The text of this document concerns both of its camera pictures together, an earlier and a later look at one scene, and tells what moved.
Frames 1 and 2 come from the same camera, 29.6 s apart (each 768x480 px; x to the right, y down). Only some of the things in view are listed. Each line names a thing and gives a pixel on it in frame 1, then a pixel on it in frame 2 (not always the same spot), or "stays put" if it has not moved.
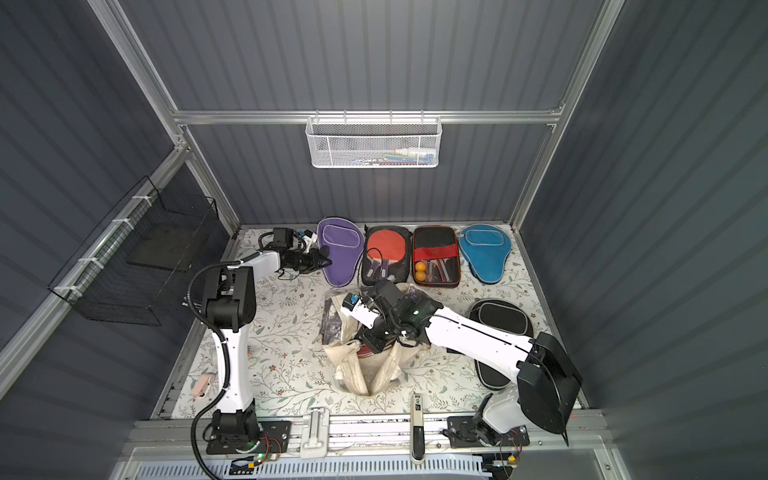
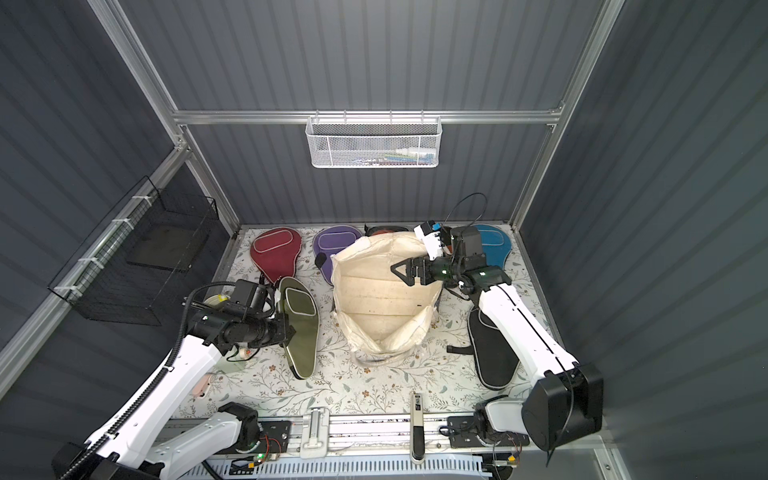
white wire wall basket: [373, 142] stays put
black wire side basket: [126, 272] stays put
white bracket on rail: [315, 433] stays put
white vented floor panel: [322, 469] stays put
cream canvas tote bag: [366, 370] → [381, 317]
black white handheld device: [417, 429] stays put
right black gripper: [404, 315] → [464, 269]
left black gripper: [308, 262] → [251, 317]
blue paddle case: [485, 248] stays put
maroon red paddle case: [364, 352] → [275, 252]
